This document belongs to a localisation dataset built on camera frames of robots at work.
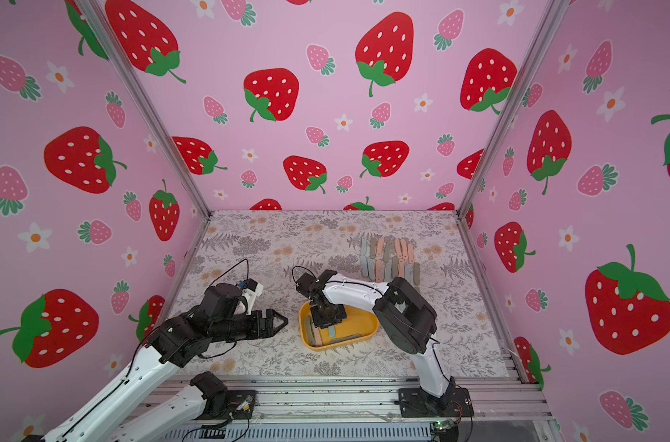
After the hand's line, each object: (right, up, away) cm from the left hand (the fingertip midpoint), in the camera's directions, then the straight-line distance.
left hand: (280, 321), depth 72 cm
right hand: (+14, -5, +18) cm, 24 cm away
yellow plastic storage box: (+22, -7, +18) cm, 29 cm away
